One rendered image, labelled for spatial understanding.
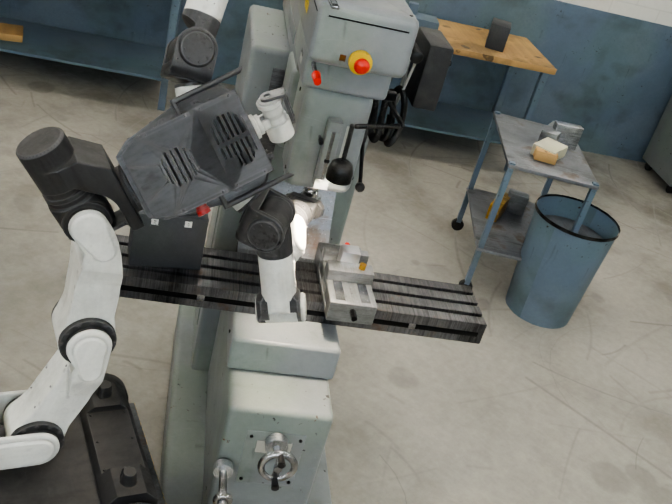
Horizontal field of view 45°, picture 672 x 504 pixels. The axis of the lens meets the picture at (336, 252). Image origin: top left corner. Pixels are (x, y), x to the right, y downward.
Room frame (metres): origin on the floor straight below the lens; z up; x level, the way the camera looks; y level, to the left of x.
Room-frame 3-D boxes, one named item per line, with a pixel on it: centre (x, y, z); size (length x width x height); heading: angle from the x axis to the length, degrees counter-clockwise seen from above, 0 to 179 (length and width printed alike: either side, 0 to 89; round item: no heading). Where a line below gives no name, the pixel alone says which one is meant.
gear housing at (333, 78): (2.30, 0.13, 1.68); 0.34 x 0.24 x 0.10; 14
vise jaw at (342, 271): (2.24, -0.06, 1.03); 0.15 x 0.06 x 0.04; 105
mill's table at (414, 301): (2.26, 0.08, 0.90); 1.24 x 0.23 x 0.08; 104
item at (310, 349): (2.26, 0.12, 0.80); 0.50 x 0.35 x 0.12; 14
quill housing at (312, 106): (2.26, 0.13, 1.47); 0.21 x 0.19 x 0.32; 104
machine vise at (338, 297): (2.27, -0.05, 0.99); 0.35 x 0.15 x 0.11; 15
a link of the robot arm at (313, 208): (2.16, 0.14, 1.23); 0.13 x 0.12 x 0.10; 81
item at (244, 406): (2.23, 0.12, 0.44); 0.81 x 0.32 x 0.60; 14
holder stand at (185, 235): (2.17, 0.52, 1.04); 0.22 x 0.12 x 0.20; 111
